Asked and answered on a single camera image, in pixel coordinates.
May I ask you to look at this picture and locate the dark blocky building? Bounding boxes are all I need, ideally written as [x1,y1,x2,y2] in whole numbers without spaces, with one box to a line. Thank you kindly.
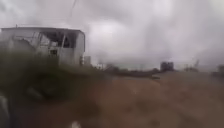
[160,61,175,73]

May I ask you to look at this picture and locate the white building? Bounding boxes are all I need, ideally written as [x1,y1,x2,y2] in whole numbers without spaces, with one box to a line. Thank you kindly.
[0,26,87,67]

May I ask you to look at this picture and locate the overgrown green bushes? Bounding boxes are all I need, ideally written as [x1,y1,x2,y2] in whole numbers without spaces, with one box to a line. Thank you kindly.
[0,46,113,104]

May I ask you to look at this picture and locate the robot's own part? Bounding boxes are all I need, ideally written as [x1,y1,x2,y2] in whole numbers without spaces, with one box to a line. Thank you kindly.
[69,120,82,128]

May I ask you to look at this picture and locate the overhead wires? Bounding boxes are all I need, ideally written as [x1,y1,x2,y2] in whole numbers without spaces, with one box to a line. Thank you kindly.
[67,0,78,22]

